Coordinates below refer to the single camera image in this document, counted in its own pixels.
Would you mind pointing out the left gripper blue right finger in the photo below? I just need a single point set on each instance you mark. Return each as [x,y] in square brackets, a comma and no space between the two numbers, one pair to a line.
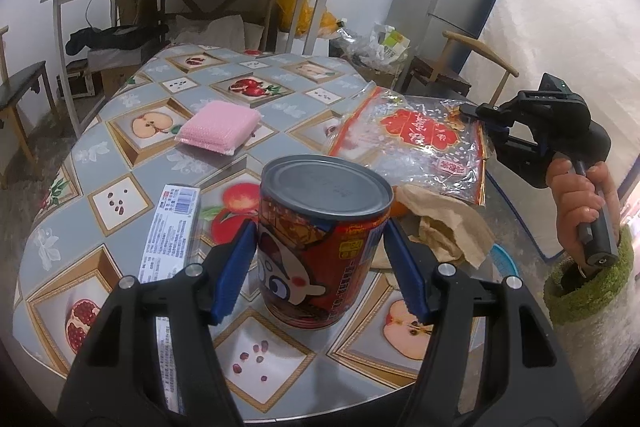
[412,264]

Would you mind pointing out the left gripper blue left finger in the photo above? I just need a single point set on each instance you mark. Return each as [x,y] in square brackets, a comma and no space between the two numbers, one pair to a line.
[231,263]

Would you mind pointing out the blue white toothpaste box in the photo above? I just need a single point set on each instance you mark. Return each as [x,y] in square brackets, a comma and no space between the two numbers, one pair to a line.
[167,250]

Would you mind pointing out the brown paper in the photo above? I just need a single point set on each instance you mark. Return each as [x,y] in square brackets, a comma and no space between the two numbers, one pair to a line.
[453,230]

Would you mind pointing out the red drink can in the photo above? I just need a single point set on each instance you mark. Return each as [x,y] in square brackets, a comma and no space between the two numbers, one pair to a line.
[320,219]

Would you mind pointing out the clear red printed bag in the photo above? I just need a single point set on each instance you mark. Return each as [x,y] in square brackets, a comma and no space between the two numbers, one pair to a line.
[414,140]

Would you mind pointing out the pink sponge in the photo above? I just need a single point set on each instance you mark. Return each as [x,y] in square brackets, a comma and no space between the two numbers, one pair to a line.
[220,127]

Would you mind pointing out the small orange fruit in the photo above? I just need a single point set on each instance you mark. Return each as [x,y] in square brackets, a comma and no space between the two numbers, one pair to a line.
[399,210]

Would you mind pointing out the blue plastic trash basket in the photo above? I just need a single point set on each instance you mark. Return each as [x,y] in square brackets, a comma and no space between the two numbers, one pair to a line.
[503,262]

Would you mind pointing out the cardboard box with trash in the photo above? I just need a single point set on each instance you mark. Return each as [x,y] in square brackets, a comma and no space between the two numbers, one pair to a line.
[380,56]

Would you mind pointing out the person's right hand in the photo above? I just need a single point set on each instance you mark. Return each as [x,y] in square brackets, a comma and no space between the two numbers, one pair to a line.
[578,199]

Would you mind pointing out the white mattress blue trim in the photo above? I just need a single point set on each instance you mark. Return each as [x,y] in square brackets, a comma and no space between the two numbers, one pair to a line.
[593,45]

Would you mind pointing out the wooden chair right side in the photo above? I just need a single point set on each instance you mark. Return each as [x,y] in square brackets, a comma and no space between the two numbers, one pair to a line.
[444,72]

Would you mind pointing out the wooden chair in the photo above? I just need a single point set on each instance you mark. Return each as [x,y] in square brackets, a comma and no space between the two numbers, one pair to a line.
[13,88]
[444,72]

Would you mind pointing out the patterned fruit tablecloth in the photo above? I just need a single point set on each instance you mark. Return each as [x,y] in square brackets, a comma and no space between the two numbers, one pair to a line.
[91,228]

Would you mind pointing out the black clothes pile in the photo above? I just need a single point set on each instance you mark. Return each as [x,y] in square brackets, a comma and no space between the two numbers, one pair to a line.
[119,37]

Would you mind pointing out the yellow plastic bag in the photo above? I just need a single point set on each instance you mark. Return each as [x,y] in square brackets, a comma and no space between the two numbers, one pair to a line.
[328,22]

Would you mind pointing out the wooden chair left side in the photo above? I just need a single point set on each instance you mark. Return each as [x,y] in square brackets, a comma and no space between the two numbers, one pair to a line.
[13,88]

